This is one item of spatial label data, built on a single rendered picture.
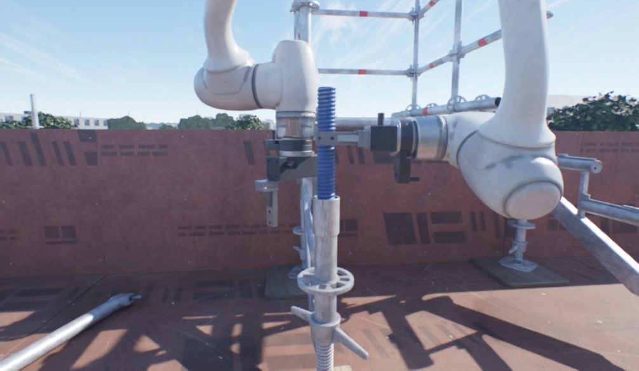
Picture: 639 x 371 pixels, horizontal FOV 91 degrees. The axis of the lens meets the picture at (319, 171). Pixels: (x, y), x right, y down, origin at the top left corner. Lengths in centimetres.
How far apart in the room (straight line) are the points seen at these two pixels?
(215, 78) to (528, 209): 62
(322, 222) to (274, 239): 101
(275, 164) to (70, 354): 95
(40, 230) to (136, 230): 44
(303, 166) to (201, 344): 75
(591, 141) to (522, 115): 173
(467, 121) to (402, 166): 14
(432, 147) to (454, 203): 119
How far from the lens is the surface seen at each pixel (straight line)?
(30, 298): 185
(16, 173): 200
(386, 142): 60
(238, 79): 73
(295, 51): 70
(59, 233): 196
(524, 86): 53
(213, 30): 72
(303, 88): 69
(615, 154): 237
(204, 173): 162
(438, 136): 64
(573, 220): 165
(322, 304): 73
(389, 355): 116
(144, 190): 172
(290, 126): 69
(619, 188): 242
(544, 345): 139
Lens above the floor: 69
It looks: 7 degrees down
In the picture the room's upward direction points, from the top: straight up
